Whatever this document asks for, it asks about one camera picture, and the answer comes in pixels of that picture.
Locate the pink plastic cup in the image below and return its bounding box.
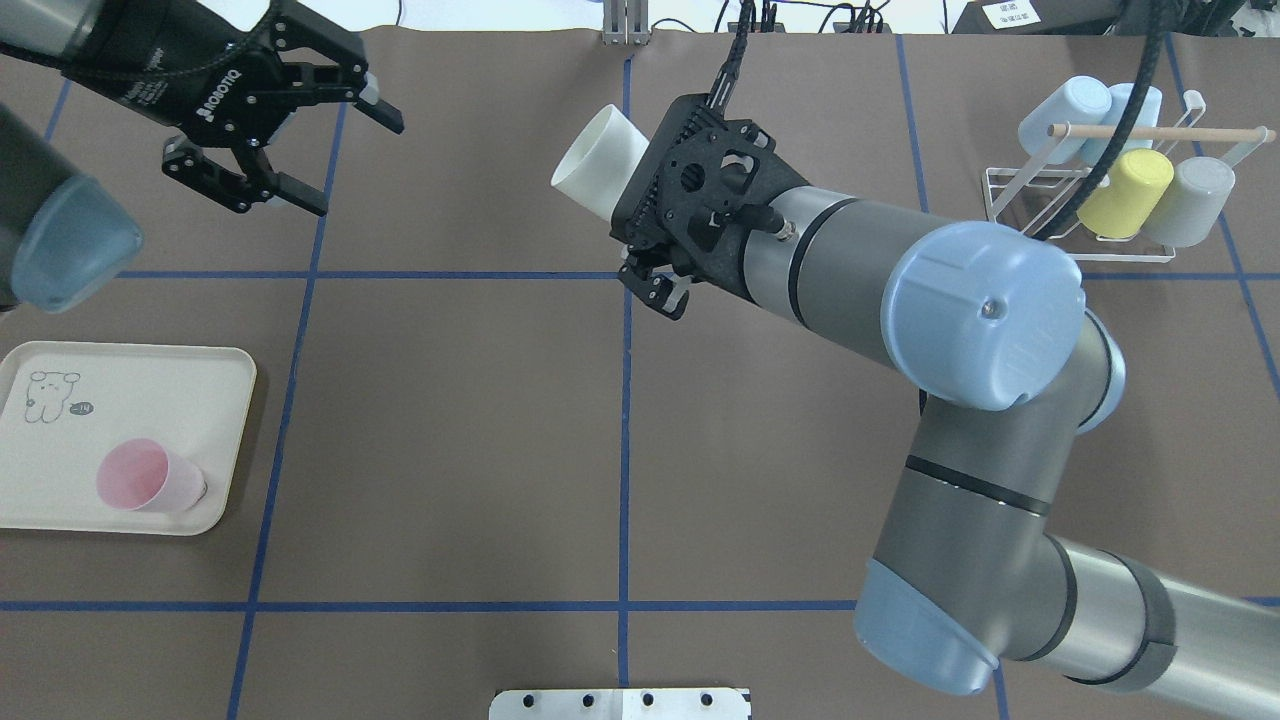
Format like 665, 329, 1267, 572
95, 438, 209, 512

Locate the white wire cup rack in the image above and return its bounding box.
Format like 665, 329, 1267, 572
984, 91, 1277, 264

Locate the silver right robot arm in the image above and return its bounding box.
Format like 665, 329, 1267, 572
618, 186, 1277, 719

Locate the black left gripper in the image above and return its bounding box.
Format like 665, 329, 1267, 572
60, 1, 404, 217

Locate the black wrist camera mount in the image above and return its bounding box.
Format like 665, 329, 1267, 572
611, 94, 808, 300

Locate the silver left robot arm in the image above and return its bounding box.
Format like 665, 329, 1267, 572
1, 1, 404, 314

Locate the grey plastic cup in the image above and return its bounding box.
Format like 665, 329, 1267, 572
1140, 156, 1236, 249

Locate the yellow plastic cup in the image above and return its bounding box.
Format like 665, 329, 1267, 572
1076, 149, 1175, 240

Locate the black braided right cable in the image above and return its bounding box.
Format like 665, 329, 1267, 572
705, 0, 1171, 243

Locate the pale green plastic cup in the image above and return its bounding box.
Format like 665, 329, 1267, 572
550, 104, 650, 223

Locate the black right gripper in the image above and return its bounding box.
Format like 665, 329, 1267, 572
617, 241, 692, 322

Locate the cream plastic tray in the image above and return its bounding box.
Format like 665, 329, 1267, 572
1, 341, 257, 536

